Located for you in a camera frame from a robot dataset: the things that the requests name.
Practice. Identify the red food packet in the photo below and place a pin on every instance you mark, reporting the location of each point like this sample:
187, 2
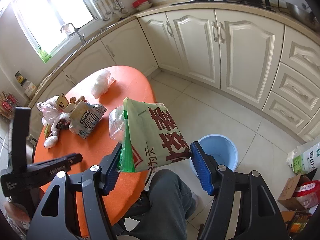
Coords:
308, 194

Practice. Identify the round orange table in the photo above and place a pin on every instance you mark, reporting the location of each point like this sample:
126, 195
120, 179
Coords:
129, 83

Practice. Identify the chrome faucet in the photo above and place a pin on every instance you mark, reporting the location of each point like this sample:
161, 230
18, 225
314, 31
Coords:
70, 30

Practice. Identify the small ginger piece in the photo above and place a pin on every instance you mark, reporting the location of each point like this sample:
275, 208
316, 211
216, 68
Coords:
75, 100

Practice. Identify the long clear plastic bag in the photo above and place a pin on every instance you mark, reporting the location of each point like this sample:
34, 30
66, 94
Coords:
117, 124

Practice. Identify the person's leg grey trousers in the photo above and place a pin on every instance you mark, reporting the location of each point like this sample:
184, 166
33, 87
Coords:
171, 204

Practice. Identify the white rice bag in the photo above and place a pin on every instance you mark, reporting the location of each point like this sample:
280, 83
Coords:
304, 158

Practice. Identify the window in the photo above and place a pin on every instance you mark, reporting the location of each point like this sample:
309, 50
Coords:
41, 21

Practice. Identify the pink white plastic bag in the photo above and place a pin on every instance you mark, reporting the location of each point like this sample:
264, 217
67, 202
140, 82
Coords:
52, 115

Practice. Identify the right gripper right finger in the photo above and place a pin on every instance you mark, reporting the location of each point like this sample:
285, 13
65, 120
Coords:
259, 215

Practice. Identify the milk carton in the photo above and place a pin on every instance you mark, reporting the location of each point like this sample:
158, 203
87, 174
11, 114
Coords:
85, 117

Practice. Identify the steel pot with lid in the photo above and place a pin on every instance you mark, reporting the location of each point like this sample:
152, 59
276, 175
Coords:
301, 14

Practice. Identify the utensil rack with ladles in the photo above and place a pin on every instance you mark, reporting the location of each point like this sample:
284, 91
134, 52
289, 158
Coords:
111, 9

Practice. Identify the light blue plastic bucket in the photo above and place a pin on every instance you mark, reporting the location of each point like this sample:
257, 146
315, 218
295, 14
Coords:
221, 148

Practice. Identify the red bowl set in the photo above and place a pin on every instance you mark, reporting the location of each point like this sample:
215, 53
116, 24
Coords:
141, 5

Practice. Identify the glass jar yellow label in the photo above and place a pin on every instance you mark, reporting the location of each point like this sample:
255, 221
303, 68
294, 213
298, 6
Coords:
28, 87

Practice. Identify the steel sink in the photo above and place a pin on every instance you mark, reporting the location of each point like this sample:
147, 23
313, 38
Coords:
101, 30

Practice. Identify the green snack bag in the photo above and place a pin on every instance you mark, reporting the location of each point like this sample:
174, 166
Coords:
151, 137

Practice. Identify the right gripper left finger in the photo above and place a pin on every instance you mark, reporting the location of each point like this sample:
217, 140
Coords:
56, 216

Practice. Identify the cardboard box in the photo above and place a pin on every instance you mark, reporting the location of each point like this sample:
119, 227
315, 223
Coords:
287, 197

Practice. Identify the white crumpled plastic bag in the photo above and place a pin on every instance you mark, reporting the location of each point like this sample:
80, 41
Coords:
102, 84

